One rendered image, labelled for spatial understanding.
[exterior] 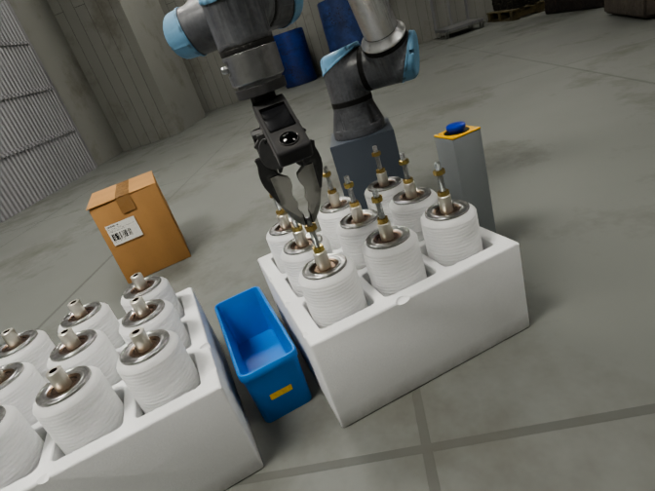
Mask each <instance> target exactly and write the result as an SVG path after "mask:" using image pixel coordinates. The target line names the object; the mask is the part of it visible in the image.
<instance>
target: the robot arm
mask: <svg viewBox="0 0 655 491"><path fill-rule="evenodd" d="M348 2H349V5H350V7H351V9H352V11H353V14H354V16H355V18H356V21H357V23H358V25H359V27H360V30H361V31H362V33H363V36H364V38H363V40H362V44H360V43H359V41H356V42H353V43H351V44H349V45H347V46H345V47H343V48H341V49H339V50H337V51H335V52H332V53H330V54H328V55H326V56H324V57H323V58H322V59H321V68H322V72H323V77H324V79H325V83H326V86H327V92H328V95H329V99H330V102H331V106H332V109H333V134H334V137H335V140H337V141H345V140H351V139H356V138H360V137H363V136H366V135H369V134H372V133H374V132H377V131H379V130H381V129H383V128H384V127H385V126H386V124H385V120H384V117H383V115H382V113H381V112H380V110H379V108H378V107H377V105H376V104H375V102H374V100H373V98H372V94H371V91H372V90H376V89H380V88H384V87H388V86H392V85H396V84H399V83H404V82H406V81H409V80H412V79H414V78H416V77H417V75H418V73H419V65H420V57H419V45H418V39H417V34H416V32H415V30H409V31H406V28H405V24H404V23H403V22H402V21H400V20H397V19H396V18H395V15H394V13H393V10H392V7H391V4H390V1H389V0H348ZM302 8H303V0H187V1H186V3H185V4H184V5H183V6H181V7H176V8H174V10H173V11H171V12H169V13H167V14H166V16H165V17H164V21H163V31H164V35H165V38H166V40H167V42H168V44H169V46H170V47H171V48H172V50H173V51H174V52H175V53H176V54H177V55H178V56H180V57H183V58H186V59H190V58H194V57H204V56H206V55H207V54H208V53H211V52H214V51H217V50H218V52H219V54H220V57H221V58H222V61H223V63H224V64H226V66H224V67H221V68H220V70H221V73H222V74H223V75H226V74H228V73H230V75H229V80H230V83H231V85H232V88H234V89H238V90H237V91H236V92H235V93H236V96H237V98H238V100H239V101H241V100H246V99H250V100H251V103H252V109H253V112H254V115H255V118H256V120H257V122H258V124H259V128H257V129H254V130H251V131H250V134H251V137H252V139H253V142H254V146H253V147H254V149H256V150H257V153H258V155H259V158H257V159H255V160H254V161H255V163H256V165H257V169H258V175H259V178H260V181H261V183H262V185H263V186H264V188H265V189H266V190H267V191H268V193H269V194H270V195H271V196H272V197H273V198H274V199H275V200H276V202H277V203H278V204H279V205H280V206H281V207H282V208H283V209H284V210H285V211H286V212H287V213H288V214H289V216H290V217H291V218H293V219H294V220H295V221H297V222H298V223H300V224H302V225H307V224H306V221H305V217H304V214H303V212H302V211H300V210H299V209H298V202H297V200H296V198H295V197H294V196H293V195H292V192H291V190H292V184H291V181H290V179H289V177H288V176H287V175H283V174H281V172H283V168H284V167H286V166H289V165H292V164H294V163H297V164H298V165H300V166H301V167H300V168H299V170H298V171H297V173H296V175H297V178H298V181H299V182H300V183H301V184H302V185H303V186H304V189H305V195H304V197H305V198H306V200H307V201H308V212H309V215H310V217H311V220H312V222H315V221H316V219H317V216H318V213H319V209H320V203H321V193H322V182H323V162H322V158H321V156H320V153H319V151H318V150H317V148H316V146H315V140H314V139H309V137H308V136H307V134H306V129H305V128H302V126H301V125H300V122H299V119H297V118H296V116H295V114H294V113H293V111H292V109H291V107H290V106H289V103H288V102H287V100H286V98H285V96H284V95H283V94H277V95H276V94H275V90H277V89H279V88H282V87H284V86H286V85H287V81H286V78H285V75H282V74H281V73H283V72H284V70H285V69H284V67H283V64H282V60H281V57H280V54H279V51H278V48H277V45H276V42H273V41H275V40H274V37H273V36H272V35H273V34H272V30H275V29H283V28H286V27H288V26H289V25H290V24H292V23H294V22H295V21H296V20H297V19H298V18H299V16H300V14H301V12H302ZM270 42H271V43H270ZM267 43H268V44H267Z"/></svg>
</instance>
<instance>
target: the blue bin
mask: <svg viewBox="0 0 655 491"><path fill-rule="evenodd" d="M214 310H215V313H216V316H217V319H218V321H219V324H220V327H221V330H222V333H223V336H224V339H225V342H226V345H227V348H228V351H229V354H230V357H231V359H232V362H233V365H234V367H235V370H236V373H237V376H238V378H239V380H240V381H241V383H243V384H244V385H245V387H246V388H247V389H248V391H249V393H250V395H251V397H252V399H253V401H254V402H255V404H256V406H257V408H258V410H259V411H260V413H261V415H262V417H263V418H264V420H265V421H266V422H267V423H271V422H273V421H275V420H277V419H279V418H281V417H282V416H284V415H286V414H288V413H290V412H292V410H294V409H296V408H298V407H300V406H301V405H303V404H305V403H307V402H308V401H310V400H311V397H312V396H311V393H310V390H309V388H308V385H307V382H306V379H305V377H304V374H303V371H302V368H301V366H300V363H299V359H298V357H297V355H298V352H297V349H296V347H295V345H294V344H293V342H292V340H291V339H290V337H289V335H288V333H287V331H286V330H285V328H284V327H283V325H282V323H281V322H280V320H279V318H278V317H277V315H276V313H275V312H274V310H273V309H272V307H271V305H270V304H269V302H268V300H267V299H266V297H265V296H264V294H263V292H262V291H261V289H260V287H258V286H254V287H251V288H249V289H247V290H245V291H243V292H241V293H239V294H236V295H234V296H232V297H230V298H228V299H226V300H224V301H221V302H219V303H218V304H216V305H215V307H214Z"/></svg>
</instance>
